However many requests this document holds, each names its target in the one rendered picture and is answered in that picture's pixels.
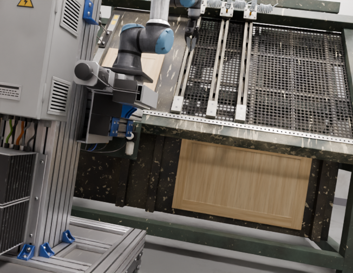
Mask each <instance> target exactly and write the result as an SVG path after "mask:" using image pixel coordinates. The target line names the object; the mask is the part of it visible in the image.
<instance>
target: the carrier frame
mask: <svg viewBox="0 0 353 273"><path fill-rule="evenodd" d="M181 142H182V139H180V138H174V137H169V136H162V135H155V134H148V133H140V140H139V148H138V154H137V159H136V160H132V159H125V158H119V157H112V156H108V155H102V154H95V153H88V152H81V151H80V154H79V161H78V166H77V174H76V181H75V188H74V195H73V197H78V198H84V199H90V200H96V201H100V202H106V203H112V204H115V206H118V207H124V206H130V207H135V208H140V209H145V211H146V212H151V213H153V212H154V211H158V212H164V213H170V214H174V215H180V216H185V217H192V218H197V219H203V220H210V221H214V222H220V223H225V224H232V225H237V226H243V227H247V228H253V229H260V230H265V231H272V232H277V233H283V234H287V235H293V236H300V237H305V238H308V239H309V240H311V241H314V242H315V243H316V244H317V245H318V246H319V247H320V248H321V250H320V249H314V248H308V247H304V246H298V245H292V244H286V243H280V242H274V241H270V240H264V239H259V238H253V237H247V236H241V235H235V234H231V233H225V232H219V231H213V230H208V229H202V228H198V227H192V226H186V225H180V224H174V223H168V222H162V221H158V220H152V219H147V218H141V217H135V216H129V215H125V214H119V213H114V212H107V211H101V210H96V209H90V208H86V207H80V206H74V205H72V207H71V214H70V215H71V216H74V217H80V218H85V219H90V220H95V221H99V222H104V223H110V224H115V225H121V226H126V227H129V228H135V229H140V230H146V235H151V236H157V237H162V238H168V239H174V240H178V241H183V242H189V243H195V244H201V245H207V246H212V247H216V248H222V249H228V250H233V251H239V252H244V253H248V254H254V255H260V256H265V257H271V258H277V259H283V260H286V261H292V262H298V263H304V264H309V265H315V266H319V267H325V268H330V269H336V273H353V165H352V164H345V163H341V162H334V161H327V160H319V159H312V163H311V170H310V176H309V183H308V190H307V194H306V201H305V208H304V214H303V221H302V228H301V230H296V229H291V228H286V227H281V226H274V225H269V224H262V223H256V222H250V221H246V220H240V219H234V218H228V217H222V216H216V215H212V214H206V213H200V212H194V211H187V210H182V209H175V208H172V202H173V196H174V188H175V181H176V177H177V170H178V163H179V155H180V149H181ZM339 169H340V170H345V171H349V172H351V178H350V185H349V192H348V198H347V205H346V209H345V216H344V223H343V229H342V236H341V243H340V245H339V244H338V243H337V242H336V241H335V240H334V239H332V238H331V237H330V236H329V228H330V221H331V214H332V208H333V203H334V196H335V190H336V183H337V176H338V170H339Z"/></svg>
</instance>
